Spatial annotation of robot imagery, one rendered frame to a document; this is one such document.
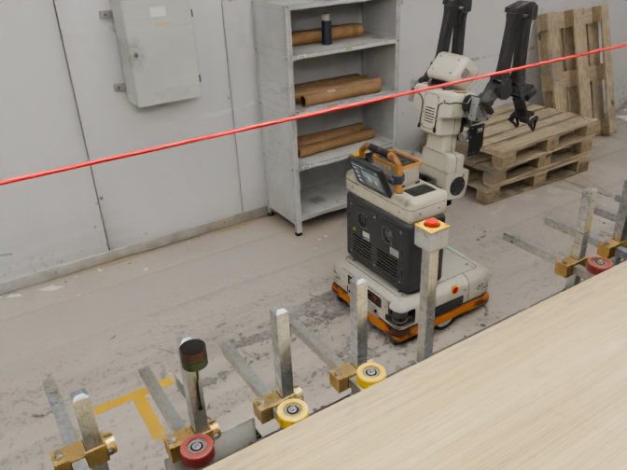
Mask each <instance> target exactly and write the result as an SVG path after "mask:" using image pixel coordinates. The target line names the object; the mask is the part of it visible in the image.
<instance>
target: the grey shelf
mask: <svg viewBox="0 0 627 470"><path fill-rule="evenodd" d="M357 4H358V23H361V24H362V25H363V29H364V32H363V34H362V35H361V36H355V37H348V38H342V39H336V40H332V44H331V45H322V42H317V43H311V44H305V45H298V46H292V35H291V32H296V31H303V30H310V29H316V28H322V24H321V20H322V13H330V18H331V26H335V25H342V24H348V23H357ZM251 5H252V17H253V28H254V39H255V52H256V63H257V74H258V97H259V109H260V120H261V123H265V122H269V121H274V120H277V119H282V118H290V117H294V116H298V115H303V114H307V113H312V112H315V111H320V110H325V109H329V108H333V107H337V106H342V105H346V104H353V103H358V102H363V101H366V100H371V99H375V98H380V97H383V96H388V95H392V94H397V93H398V80H399V45H400V10H401V0H251ZM289 45H290V46H289ZM357 50H358V73H359V74H360V75H361V76H363V75H367V76H368V78H370V77H375V76H379V77H380V78H381V80H382V85H381V87H382V88H381V91H380V92H375V93H371V94H366V95H361V96H356V97H352V98H347V99H342V100H338V101H333V102H328V103H323V104H315V105H310V106H305V107H303V106H302V105H301V103H300V104H295V88H294V85H296V84H301V83H306V82H312V81H316V80H322V79H327V78H332V77H337V76H347V75H352V74H357ZM292 93H293V94H292ZM292 100H293V101H292ZM397 114H398V97H396V98H392V99H387V100H383V101H379V102H375V103H370V104H362V105H359V106H354V107H350V108H345V109H342V110H337V111H333V112H328V113H325V114H320V115H316V116H312V117H305V118H300V119H296V120H291V121H288V122H283V123H279V124H274V125H271V126H266V127H262V128H261V131H262V143H263V155H264V166H265V178H266V189H267V201H268V215H269V216H273V215H274V212H273V211H272V209H273V210H274V211H276V212H277V213H279V214H280V215H282V216H283V217H285V218H286V219H288V220H289V221H290V222H292V223H293V224H295V235H296V236H301V235H302V227H301V221H304V220H307V219H310V218H313V217H316V216H318V215H321V214H325V213H329V212H333V211H337V210H340V209H343V208H346V207H347V193H348V192H349V190H348V189H347V187H346V174H347V172H348V171H349V170H352V169H353V168H352V166H351V164H350V162H349V160H348V157H349V156H350V155H352V153H355V152H359V148H360V147H361V146H362V145H363V144H364V143H371V144H374V145H377V146H379V147H382V148H384V149H386V150H390V149H397ZM360 122H362V123H363V124H364V126H365V130H366V129H370V128H373V129H374V131H375V136H374V138H371V139H368V140H365V141H361V142H357V143H354V144H350V145H345V146H341V147H337V148H333V149H330V150H327V151H323V152H320V153H316V154H312V155H309V156H306V157H302V158H298V140H297V137H298V136H302V135H306V134H310V133H315V132H319V131H326V130H331V129H335V128H339V127H343V126H348V125H352V124H356V123H360ZM295 147H296V148H295ZM295 150H296V151H295ZM295 153H296V154H295Z"/></svg>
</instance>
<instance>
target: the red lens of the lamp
mask: <svg viewBox="0 0 627 470"><path fill-rule="evenodd" d="M202 342H203V343H204V348H203V350H202V351H201V352H198V353H196V354H184V353H182V352H181V350H180V348H181V345H182V344H183V343H184V342H183V343H182V344H181V345H180V347H179V353H180V358H181V360H182V361H183V362H185V363H189V364H193V363H198V362H200V361H201V360H203V359H204V358H205V357H206V355H207V351H206V345H205V342H204V341H203V340H202Z"/></svg>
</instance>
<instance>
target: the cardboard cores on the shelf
mask: <svg viewBox="0 0 627 470"><path fill-rule="evenodd" d="M363 32H364V29H363V25H362V24H361V23H348V24H342V25H335V26H331V40H336V39H342V38H348V37H355V36H361V35H362V34H363ZM291 35H292V46H298V45H305V44H311V43H317V42H322V28H316V29H310V30H303V31H296V32H291ZM381 85H382V80H381V78H380V77H379V76H375V77H370V78H368V76H367V75H363V76H361V75H360V74H352V75H347V76H337V77H332V78H327V79H322V80H316V81H312V82H306V83H301V84H296V85H294V88H295V104H300V103H301V105H302V106H303V107H305V106H310V105H315V104H323V103H328V102H333V101H338V100H342V99H347V98H352V97H356V96H361V95H366V94H371V93H375V92H380V91H381V88H382V87H381ZM374 136H375V131H374V129H373V128H370V129H366V130H365V126H364V124H363V123H362V122H360V123H356V124H352V125H348V126H343V127H339V128H335V129H331V130H326V131H319V132H315V133H310V134H306V135H302V136H298V137H297V140H298V158H302V157H306V156H309V155H312V154H316V153H320V152H323V151H327V150H330V149H333V148H337V147H341V146H345V145H350V144H354V143H357V142H361V141H365V140H368V139H371V138H374Z"/></svg>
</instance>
